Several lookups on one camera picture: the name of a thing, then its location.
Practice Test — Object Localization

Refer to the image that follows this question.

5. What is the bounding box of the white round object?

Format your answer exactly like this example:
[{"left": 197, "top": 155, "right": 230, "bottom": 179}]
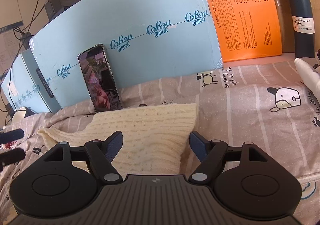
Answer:
[{"left": 11, "top": 107, "right": 34, "bottom": 124}]

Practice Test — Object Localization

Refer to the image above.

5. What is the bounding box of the orange printed box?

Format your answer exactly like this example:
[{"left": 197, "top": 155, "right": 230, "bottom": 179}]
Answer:
[{"left": 207, "top": 0, "right": 282, "bottom": 62}]

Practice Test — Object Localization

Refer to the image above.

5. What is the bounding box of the large light blue carton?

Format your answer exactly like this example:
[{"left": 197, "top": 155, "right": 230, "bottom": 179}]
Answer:
[{"left": 30, "top": 0, "right": 222, "bottom": 107}]

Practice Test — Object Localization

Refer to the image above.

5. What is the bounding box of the black cable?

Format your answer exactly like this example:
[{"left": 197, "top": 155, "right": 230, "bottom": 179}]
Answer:
[{"left": 0, "top": 0, "right": 53, "bottom": 125}]

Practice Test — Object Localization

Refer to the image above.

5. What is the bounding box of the black power adapter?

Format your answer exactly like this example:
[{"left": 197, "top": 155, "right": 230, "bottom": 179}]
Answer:
[{"left": 44, "top": 0, "right": 81, "bottom": 21}]

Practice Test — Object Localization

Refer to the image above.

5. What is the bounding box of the cream knitted sweater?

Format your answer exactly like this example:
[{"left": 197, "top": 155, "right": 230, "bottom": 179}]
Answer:
[{"left": 38, "top": 103, "right": 197, "bottom": 177}]

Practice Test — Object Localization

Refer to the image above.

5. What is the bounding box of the dark blue vacuum bottle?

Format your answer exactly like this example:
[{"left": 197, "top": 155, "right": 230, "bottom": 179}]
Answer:
[{"left": 289, "top": 0, "right": 315, "bottom": 58}]

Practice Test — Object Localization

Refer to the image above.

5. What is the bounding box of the cartoon print bed sheet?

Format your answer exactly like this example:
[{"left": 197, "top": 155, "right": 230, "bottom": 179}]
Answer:
[{"left": 1, "top": 62, "right": 319, "bottom": 224}]

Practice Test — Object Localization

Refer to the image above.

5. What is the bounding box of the smartphone with lit screen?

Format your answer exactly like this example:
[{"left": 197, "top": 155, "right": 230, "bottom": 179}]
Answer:
[{"left": 78, "top": 44, "right": 122, "bottom": 112}]

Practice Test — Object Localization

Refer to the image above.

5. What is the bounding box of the white spray bottle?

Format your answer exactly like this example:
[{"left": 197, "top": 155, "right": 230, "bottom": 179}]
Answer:
[{"left": 294, "top": 57, "right": 320, "bottom": 101}]

